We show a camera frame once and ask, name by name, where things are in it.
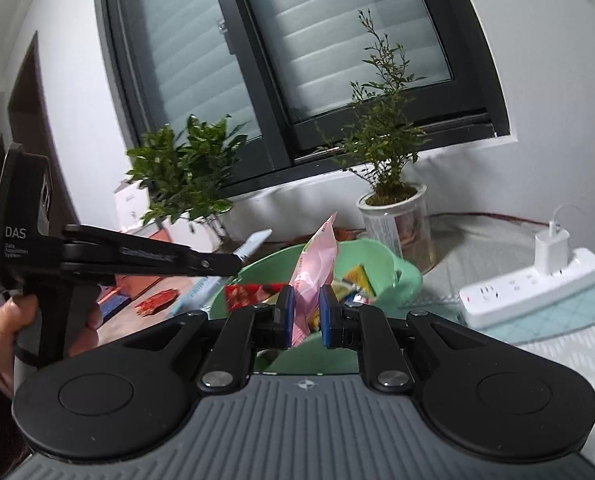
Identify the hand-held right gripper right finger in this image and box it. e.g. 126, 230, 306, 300
320, 282, 483, 393

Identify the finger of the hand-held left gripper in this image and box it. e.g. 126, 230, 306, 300
62, 244, 239, 278
64, 225, 241, 264

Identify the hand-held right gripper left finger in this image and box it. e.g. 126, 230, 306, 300
122, 282, 296, 391

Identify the pink snack packet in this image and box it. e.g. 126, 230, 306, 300
290, 212, 339, 349

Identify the green plastic bowl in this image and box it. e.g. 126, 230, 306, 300
210, 240, 423, 376

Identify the person's left hand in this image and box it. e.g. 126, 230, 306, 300
0, 295, 103, 394

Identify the orange stacked box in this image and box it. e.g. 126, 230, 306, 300
112, 226, 179, 301

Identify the small red foil packet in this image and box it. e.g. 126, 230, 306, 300
135, 287, 179, 317

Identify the red flowered packet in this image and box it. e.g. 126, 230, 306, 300
225, 283, 291, 311

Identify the white cardboard box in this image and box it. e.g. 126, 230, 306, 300
115, 180, 153, 231

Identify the yellow snack packet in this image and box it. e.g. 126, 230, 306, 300
335, 264, 377, 307

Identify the blue flat box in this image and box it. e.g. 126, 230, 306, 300
100, 292, 131, 321

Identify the leafy plant in glass vase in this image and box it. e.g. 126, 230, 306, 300
125, 115, 251, 256

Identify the thin-leaf plant in clear pot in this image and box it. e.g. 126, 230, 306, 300
320, 10, 433, 275

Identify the white power strip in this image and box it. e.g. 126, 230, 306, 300
459, 247, 595, 330

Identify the dark framed window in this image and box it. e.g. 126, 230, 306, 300
92, 0, 511, 199

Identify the white charger plug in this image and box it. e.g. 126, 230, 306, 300
535, 222, 571, 277

